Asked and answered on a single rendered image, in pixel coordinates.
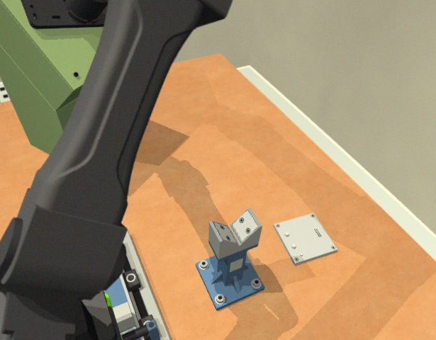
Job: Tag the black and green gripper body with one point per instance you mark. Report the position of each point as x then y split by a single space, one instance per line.
103 317

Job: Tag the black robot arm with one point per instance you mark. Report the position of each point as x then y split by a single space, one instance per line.
68 232

